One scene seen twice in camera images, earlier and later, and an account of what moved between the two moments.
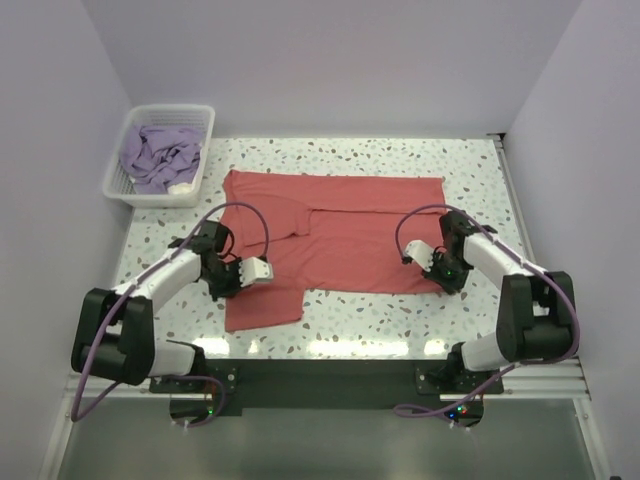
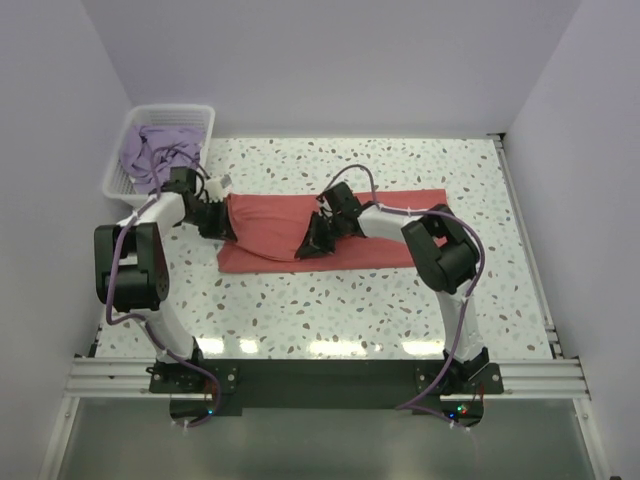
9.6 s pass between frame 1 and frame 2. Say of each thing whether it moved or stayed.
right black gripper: moved
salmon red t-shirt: moved
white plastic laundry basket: stayed
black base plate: stayed
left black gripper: moved
